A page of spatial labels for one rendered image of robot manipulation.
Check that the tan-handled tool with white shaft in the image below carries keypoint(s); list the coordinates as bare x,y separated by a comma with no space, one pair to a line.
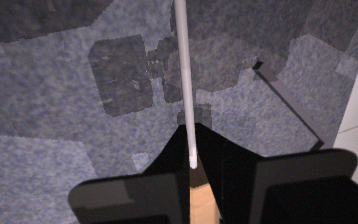
203,207

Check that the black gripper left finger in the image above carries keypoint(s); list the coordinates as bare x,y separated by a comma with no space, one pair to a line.
163,188

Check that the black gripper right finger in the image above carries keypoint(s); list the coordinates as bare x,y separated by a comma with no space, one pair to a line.
239,177

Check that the black l-shaped hook tool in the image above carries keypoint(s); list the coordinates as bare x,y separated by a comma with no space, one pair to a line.
270,79

